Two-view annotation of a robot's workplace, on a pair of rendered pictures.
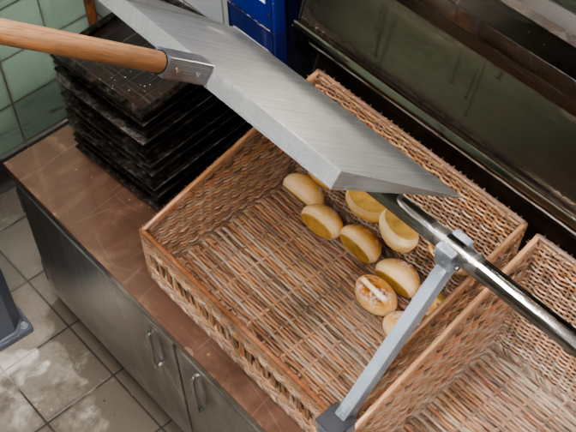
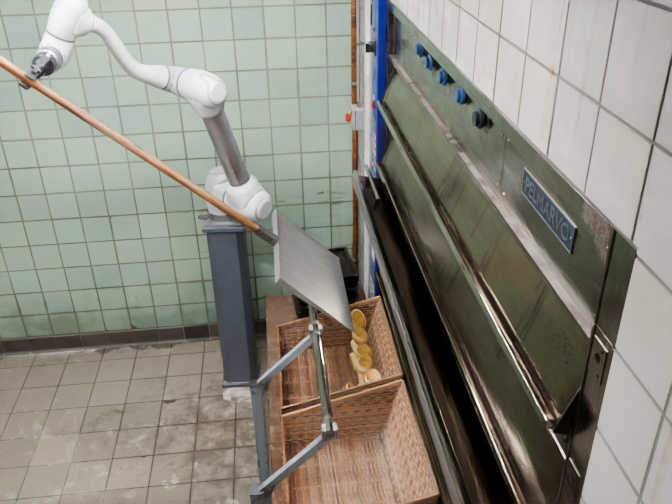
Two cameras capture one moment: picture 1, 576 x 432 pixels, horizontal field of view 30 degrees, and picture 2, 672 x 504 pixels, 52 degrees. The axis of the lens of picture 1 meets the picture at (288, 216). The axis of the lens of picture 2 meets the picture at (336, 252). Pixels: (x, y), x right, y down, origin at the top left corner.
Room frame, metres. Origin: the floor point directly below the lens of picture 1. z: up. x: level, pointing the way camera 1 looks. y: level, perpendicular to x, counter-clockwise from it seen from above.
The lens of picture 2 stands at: (-0.67, -1.35, 2.56)
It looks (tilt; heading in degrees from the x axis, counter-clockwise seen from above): 30 degrees down; 34
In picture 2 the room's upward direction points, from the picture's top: 1 degrees counter-clockwise
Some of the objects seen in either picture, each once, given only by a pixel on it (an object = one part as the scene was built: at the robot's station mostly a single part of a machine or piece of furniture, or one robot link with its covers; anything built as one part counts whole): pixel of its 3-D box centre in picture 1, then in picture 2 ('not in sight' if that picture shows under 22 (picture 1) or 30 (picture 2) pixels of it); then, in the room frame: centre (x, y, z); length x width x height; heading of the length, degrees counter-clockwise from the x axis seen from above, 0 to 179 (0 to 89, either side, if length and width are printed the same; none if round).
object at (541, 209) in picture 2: not in sight; (461, 103); (0.98, -0.65, 1.99); 1.80 x 0.08 x 0.21; 39
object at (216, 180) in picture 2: not in sight; (222, 189); (1.59, 0.81, 1.17); 0.18 x 0.16 x 0.22; 80
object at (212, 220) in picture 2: not in sight; (220, 214); (1.58, 0.84, 1.03); 0.22 x 0.18 x 0.06; 126
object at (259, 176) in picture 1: (325, 250); (334, 361); (1.23, -0.07, 0.72); 0.56 x 0.49 x 0.28; 39
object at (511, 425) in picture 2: not in sight; (441, 254); (0.96, -0.63, 1.54); 1.79 x 0.11 x 0.19; 39
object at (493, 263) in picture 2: not in sight; (446, 173); (0.96, -0.63, 1.80); 1.79 x 0.11 x 0.19; 39
